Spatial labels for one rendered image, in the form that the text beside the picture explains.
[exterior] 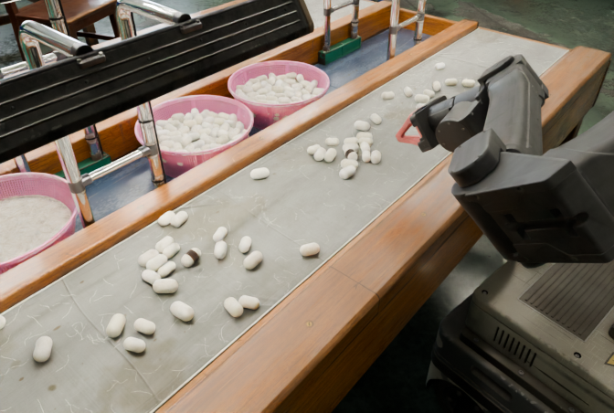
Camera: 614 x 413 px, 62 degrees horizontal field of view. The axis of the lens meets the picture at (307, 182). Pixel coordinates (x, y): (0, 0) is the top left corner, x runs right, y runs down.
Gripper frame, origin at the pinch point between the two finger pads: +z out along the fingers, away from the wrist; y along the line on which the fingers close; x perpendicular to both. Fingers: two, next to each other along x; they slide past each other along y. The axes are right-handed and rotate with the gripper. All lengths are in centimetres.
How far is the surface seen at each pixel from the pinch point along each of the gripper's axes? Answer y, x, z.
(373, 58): -62, -19, 49
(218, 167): 21.1, -11.4, 27.3
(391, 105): -28.1, -4.2, 22.1
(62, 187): 45, -23, 42
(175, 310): 48.7, 3.8, 10.7
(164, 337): 52, 6, 11
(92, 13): -58, -118, 200
